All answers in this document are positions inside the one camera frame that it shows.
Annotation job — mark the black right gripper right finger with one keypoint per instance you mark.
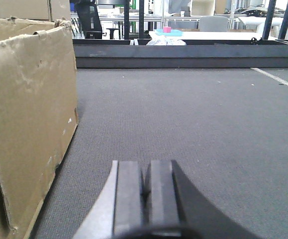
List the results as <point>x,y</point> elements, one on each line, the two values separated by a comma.
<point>180,209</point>

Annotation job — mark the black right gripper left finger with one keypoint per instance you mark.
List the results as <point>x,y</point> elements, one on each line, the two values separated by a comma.
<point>118,208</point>

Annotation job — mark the brown cardboard box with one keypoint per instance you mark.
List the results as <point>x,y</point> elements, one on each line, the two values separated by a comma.
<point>38,116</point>

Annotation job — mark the clear plastic bag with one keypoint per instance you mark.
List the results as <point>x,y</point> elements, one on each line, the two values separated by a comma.
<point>164,41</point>

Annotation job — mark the white table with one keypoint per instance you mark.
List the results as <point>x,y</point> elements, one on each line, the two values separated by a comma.
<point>217,36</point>

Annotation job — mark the light blue tray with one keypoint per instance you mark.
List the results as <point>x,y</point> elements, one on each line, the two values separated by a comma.
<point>173,32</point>

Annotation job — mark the pink cup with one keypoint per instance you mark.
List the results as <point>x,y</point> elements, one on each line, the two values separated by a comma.
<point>167,29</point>

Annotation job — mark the grey upholstered chair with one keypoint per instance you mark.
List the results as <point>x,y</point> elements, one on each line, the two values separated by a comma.
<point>213,24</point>

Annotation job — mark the black office chair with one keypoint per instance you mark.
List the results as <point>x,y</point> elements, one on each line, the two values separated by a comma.
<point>89,18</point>

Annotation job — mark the dark low platform rail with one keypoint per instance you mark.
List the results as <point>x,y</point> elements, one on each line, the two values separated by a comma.
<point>136,54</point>

